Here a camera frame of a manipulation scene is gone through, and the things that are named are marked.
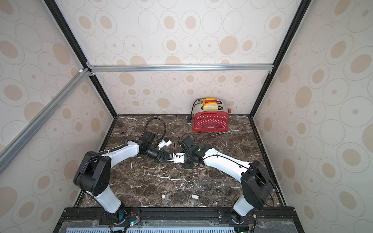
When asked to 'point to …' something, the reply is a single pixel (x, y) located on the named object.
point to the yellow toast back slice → (209, 98)
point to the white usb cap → (163, 196)
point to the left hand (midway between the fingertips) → (174, 161)
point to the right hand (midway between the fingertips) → (180, 162)
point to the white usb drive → (195, 196)
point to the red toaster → (208, 120)
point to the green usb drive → (190, 169)
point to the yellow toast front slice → (211, 106)
